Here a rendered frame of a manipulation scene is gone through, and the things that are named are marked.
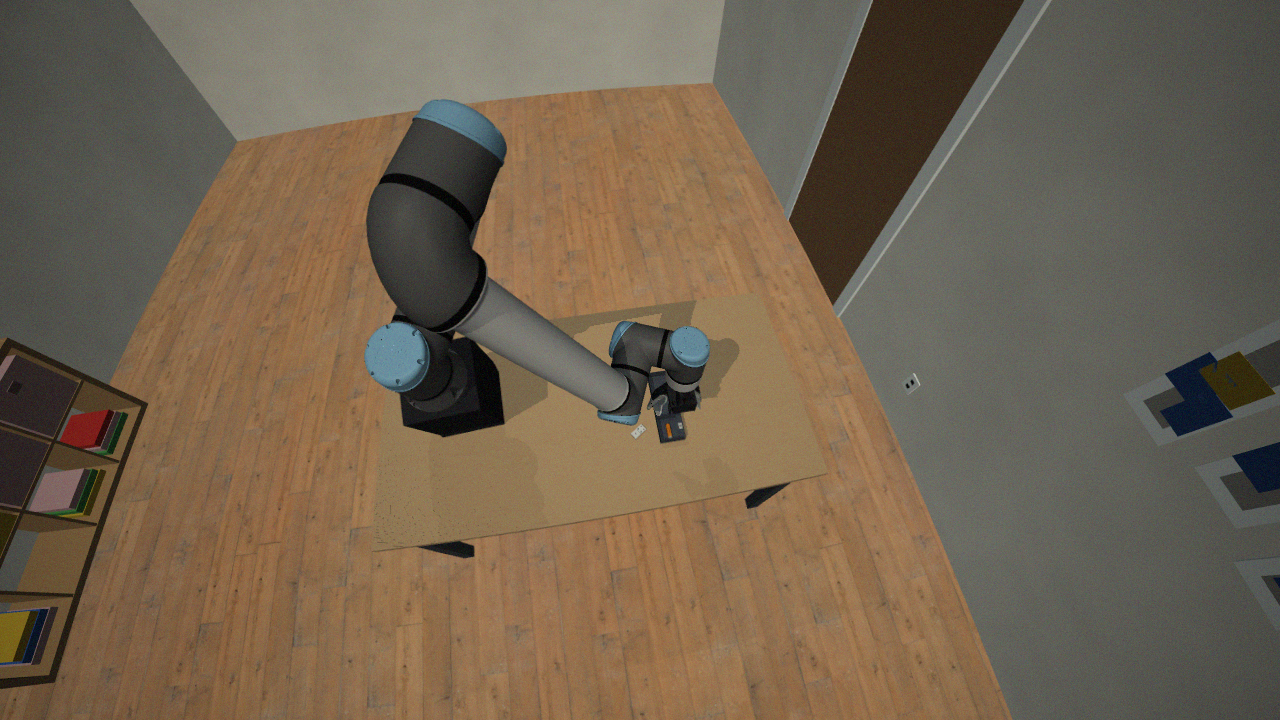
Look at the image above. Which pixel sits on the dark grey bin rack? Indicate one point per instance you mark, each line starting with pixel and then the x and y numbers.
pixel 657 379

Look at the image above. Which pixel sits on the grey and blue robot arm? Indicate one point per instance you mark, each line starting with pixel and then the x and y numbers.
pixel 433 192

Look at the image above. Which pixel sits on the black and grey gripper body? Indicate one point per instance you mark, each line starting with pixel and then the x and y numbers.
pixel 677 406

